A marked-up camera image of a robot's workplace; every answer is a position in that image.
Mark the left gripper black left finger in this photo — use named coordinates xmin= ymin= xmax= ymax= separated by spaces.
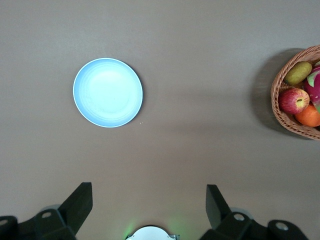
xmin=18 ymin=181 xmax=93 ymax=240

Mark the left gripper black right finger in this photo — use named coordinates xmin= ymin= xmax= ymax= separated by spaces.
xmin=199 ymin=184 xmax=271 ymax=240

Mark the red yellow apple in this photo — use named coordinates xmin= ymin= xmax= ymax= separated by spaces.
xmin=278 ymin=87 xmax=311 ymax=116

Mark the light blue plate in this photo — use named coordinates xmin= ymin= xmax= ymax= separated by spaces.
xmin=72 ymin=57 xmax=144 ymax=129

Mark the brown wicker basket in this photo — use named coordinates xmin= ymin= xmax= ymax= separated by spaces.
xmin=270 ymin=44 xmax=320 ymax=141

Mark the orange fruit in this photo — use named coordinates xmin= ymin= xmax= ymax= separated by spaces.
xmin=293 ymin=103 xmax=320 ymax=128

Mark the pink dragon fruit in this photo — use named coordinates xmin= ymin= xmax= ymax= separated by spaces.
xmin=303 ymin=61 xmax=320 ymax=114

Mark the brown green kiwi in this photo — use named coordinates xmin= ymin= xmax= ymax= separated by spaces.
xmin=283 ymin=61 xmax=313 ymax=86

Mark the brown tablecloth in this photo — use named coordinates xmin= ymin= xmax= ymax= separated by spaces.
xmin=0 ymin=0 xmax=320 ymax=240

